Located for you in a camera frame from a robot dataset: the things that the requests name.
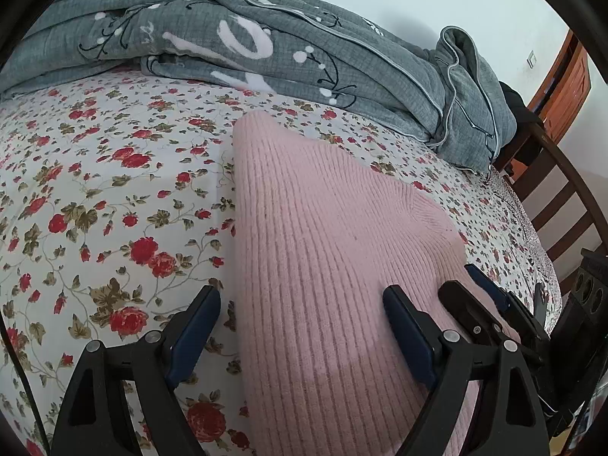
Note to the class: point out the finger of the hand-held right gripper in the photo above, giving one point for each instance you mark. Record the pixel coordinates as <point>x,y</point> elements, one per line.
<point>468,308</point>
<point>484,286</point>

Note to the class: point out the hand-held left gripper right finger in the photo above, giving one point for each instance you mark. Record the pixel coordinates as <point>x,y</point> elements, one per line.
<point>408,337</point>

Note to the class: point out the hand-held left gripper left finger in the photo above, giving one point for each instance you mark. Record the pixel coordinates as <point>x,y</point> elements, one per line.
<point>190,342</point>

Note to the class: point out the pink knit sweater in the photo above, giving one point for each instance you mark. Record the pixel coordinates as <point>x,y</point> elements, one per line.
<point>308,270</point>

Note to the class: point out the floral bed sheet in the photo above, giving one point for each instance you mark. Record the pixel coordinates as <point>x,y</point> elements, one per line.
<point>95,190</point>

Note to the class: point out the black cloth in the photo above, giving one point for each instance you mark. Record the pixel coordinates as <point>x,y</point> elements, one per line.
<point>515,102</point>

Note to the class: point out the orange wooden door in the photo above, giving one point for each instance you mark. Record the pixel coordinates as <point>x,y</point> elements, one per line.
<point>565,85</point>

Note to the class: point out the grey printed quilt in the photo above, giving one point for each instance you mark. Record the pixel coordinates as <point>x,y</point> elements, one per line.
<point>266,23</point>

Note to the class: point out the white wall switch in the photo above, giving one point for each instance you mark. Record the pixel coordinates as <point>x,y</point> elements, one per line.
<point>532,59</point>

